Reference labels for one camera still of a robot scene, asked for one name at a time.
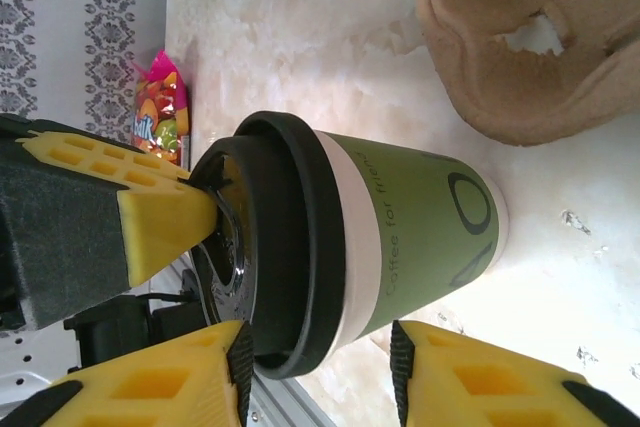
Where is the green paper coffee cup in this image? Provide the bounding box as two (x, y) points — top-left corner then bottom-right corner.
(312, 130), (512, 349)

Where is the wide aluminium extrusion rail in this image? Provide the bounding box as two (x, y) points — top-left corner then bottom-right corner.
(248, 375), (326, 427)

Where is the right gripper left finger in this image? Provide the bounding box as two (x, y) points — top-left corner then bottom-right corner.
(0, 319), (257, 427)

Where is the colourful fruit candy bag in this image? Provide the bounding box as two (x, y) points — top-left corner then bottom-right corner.
(129, 49), (192, 169)

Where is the brown pulp cup carrier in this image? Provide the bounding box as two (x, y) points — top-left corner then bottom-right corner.
(416, 0), (640, 149)

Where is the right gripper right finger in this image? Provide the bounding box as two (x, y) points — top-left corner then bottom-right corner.
(389, 319), (640, 427)

